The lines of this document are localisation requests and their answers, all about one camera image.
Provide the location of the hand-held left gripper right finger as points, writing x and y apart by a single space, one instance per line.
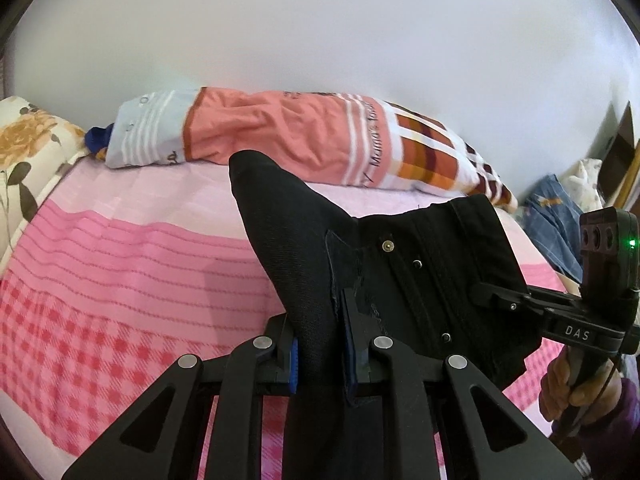
356 362

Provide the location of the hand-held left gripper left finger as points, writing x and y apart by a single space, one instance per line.
294 366

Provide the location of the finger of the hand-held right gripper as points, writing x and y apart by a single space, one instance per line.
520 300

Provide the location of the black pants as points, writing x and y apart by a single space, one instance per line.
300 240

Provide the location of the person's right hand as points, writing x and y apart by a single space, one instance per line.
565 387

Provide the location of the blue denim garment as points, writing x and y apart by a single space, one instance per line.
555 220

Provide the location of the white cloth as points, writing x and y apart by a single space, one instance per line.
582 180

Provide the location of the brown cardboard box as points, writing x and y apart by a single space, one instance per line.
620 160

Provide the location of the pink checked bed sheet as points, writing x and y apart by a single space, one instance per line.
125 260

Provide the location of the orange striped pillow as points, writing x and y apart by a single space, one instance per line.
280 125

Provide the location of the dark blue cloth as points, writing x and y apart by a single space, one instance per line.
97 142

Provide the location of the floral cream blanket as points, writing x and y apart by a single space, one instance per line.
25 150

